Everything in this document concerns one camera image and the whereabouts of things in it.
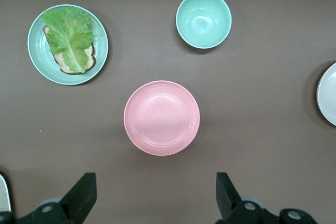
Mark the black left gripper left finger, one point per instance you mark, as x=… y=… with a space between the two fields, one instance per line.
x=78 y=203

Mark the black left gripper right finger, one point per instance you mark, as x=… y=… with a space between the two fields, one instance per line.
x=228 y=203

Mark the pink shallow plate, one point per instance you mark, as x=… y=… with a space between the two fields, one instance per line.
x=161 y=119

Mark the cream toaster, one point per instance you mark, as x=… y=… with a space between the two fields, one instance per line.
x=3 y=192

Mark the toast bread slice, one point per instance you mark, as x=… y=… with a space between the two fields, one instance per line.
x=61 y=64

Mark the beige shallow plate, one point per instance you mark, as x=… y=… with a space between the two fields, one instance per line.
x=329 y=95

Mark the green shallow plate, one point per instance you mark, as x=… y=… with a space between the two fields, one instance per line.
x=36 y=51

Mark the green lettuce leaf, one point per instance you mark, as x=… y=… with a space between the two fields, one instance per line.
x=69 y=32

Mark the green deep bowl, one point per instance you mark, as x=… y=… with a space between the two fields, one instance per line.
x=203 y=20

